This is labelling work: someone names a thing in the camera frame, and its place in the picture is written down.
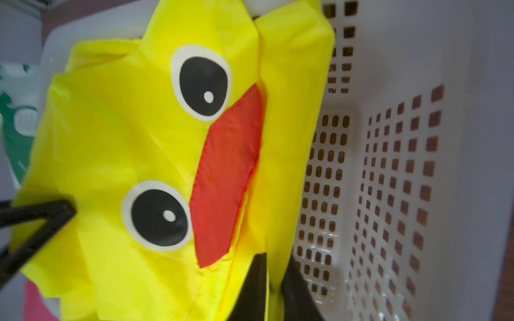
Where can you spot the yellow duck face raincoat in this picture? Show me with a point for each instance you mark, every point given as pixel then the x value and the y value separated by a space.
pixel 184 154

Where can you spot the green dinosaur folded raincoat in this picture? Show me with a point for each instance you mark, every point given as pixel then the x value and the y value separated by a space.
pixel 20 90

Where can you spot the pink raincoat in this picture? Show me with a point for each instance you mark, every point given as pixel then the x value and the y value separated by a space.
pixel 38 308

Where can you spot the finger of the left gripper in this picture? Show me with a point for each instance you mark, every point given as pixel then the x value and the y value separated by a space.
pixel 52 217

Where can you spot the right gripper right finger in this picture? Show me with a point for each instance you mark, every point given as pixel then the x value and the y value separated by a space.
pixel 299 305

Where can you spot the white plastic perforated basket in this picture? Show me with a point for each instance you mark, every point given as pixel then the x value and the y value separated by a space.
pixel 407 205

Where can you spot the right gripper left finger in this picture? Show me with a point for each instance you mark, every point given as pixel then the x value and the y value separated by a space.
pixel 252 299

